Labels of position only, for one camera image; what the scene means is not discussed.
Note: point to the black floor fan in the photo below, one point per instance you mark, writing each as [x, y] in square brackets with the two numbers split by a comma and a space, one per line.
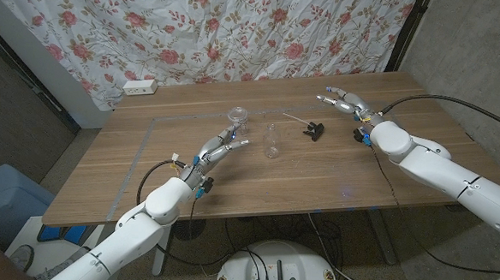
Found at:
[188, 230]

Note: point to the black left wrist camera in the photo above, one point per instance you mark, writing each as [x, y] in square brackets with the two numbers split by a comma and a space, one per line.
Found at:
[206, 186]

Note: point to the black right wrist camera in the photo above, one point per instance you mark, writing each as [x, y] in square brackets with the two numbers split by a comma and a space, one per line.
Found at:
[359, 135]

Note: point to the floral print backdrop cloth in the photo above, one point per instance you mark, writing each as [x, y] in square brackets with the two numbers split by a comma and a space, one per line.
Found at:
[227, 29]

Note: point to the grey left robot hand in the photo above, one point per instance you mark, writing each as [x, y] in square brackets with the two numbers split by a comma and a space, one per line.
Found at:
[210, 152]

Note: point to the blue plastic bin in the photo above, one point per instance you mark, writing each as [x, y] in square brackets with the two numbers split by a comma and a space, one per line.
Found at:
[9, 200]

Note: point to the black trigger sprayer head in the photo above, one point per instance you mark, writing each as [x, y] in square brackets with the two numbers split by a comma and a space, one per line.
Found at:
[316, 131]

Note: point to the clear glass cup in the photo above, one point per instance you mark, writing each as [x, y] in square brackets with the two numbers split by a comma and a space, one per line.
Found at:
[237, 117]

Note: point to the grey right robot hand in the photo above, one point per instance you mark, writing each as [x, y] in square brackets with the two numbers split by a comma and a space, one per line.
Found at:
[353, 102]

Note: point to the white power strip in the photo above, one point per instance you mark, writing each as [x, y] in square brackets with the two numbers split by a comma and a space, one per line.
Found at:
[140, 87]

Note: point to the clear plastic spray bottle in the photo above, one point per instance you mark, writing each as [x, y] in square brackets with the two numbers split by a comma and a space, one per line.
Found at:
[271, 145]

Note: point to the white robot torso base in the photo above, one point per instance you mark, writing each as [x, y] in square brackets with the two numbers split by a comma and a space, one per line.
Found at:
[278, 263]

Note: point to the grey table leg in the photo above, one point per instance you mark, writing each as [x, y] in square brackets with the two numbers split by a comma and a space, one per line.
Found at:
[384, 240]

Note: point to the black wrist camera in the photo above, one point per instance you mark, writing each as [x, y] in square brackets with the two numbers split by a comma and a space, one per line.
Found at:
[359, 135]
[206, 186]

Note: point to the white table leg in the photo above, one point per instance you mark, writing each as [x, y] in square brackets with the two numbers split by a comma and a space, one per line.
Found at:
[161, 252]

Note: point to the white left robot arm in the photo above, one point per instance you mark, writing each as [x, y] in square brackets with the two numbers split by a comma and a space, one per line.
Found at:
[130, 232]

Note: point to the blue floor pad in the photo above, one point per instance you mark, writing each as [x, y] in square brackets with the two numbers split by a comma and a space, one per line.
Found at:
[62, 233]

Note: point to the grey shoe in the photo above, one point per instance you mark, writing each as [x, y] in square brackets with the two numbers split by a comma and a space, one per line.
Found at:
[22, 257]
[61, 265]

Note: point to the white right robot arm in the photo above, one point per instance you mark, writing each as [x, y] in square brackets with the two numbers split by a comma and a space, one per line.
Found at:
[440, 168]

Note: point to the black backdrop stand pole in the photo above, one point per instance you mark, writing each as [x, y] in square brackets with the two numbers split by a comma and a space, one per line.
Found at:
[413, 22]
[23, 72]

